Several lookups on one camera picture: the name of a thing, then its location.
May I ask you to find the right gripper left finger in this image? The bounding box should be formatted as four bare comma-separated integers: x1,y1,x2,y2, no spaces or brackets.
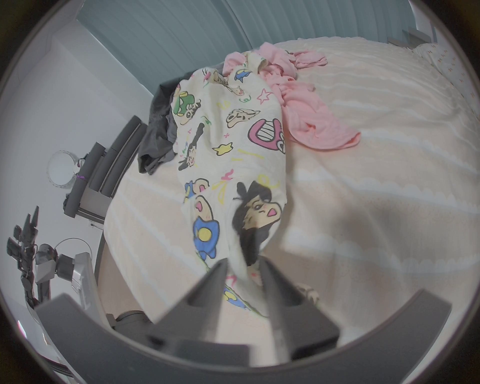
147,258,251,366

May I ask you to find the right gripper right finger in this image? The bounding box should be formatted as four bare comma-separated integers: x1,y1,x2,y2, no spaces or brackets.
259,258,340,363

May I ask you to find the white printed pyjama top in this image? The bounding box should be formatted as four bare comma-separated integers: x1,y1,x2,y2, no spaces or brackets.
170,50,289,319

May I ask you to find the bed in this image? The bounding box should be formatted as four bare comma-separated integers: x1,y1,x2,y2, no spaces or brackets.
93,35,480,367

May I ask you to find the white trash bin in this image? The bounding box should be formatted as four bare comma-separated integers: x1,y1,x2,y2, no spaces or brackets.
46,150,76,189

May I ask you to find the dark grey garment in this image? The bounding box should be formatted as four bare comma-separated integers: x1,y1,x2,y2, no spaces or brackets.
137,82,179,176

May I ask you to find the pink garment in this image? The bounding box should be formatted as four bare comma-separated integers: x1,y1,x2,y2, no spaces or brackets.
222,42,362,151

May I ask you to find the blue-green curtain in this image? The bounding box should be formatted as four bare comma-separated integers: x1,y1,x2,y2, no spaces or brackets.
77,0,418,101

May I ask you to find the white printed pillow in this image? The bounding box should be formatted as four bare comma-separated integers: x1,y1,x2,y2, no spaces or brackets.
412,43,479,111

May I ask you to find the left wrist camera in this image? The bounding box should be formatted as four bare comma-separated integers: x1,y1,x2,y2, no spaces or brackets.
7,225,22,256

